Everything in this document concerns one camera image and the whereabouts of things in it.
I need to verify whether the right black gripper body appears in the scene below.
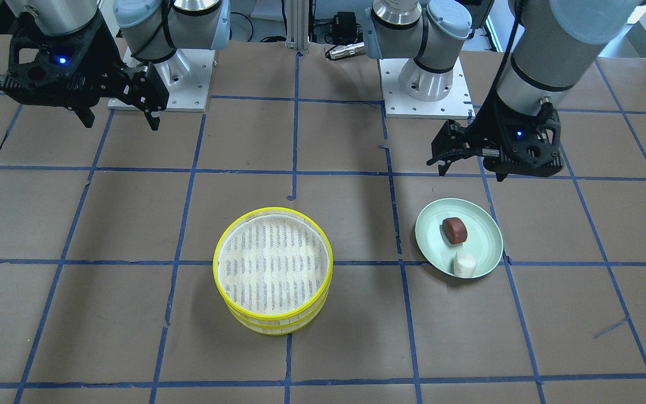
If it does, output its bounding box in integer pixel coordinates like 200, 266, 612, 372
0, 11, 169, 112

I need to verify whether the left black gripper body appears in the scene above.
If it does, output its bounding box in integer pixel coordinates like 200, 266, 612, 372
429, 95, 565, 177

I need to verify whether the brown steamed bun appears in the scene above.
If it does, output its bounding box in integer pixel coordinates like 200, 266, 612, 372
441, 217, 468, 245

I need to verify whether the white steamed bun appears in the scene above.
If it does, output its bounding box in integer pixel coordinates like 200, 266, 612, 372
452, 251, 478, 278

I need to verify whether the yellow steamer layer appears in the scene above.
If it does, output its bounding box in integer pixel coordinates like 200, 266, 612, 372
226, 286, 330, 336
213, 207, 333, 320

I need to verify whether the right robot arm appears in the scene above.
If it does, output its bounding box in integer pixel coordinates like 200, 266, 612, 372
0, 1, 230, 131

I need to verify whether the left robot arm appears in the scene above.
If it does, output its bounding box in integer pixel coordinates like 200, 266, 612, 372
362, 1, 646, 181

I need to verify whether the light green plate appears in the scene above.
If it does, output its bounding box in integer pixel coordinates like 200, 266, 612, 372
414, 199, 504, 278

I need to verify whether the silver cylindrical connector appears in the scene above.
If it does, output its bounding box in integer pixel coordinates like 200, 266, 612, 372
325, 43, 366, 61

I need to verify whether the black power adapter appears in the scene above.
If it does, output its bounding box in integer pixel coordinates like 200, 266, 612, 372
330, 11, 358, 44

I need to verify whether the aluminium frame post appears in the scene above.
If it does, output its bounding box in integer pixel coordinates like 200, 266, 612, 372
282, 0, 312, 54

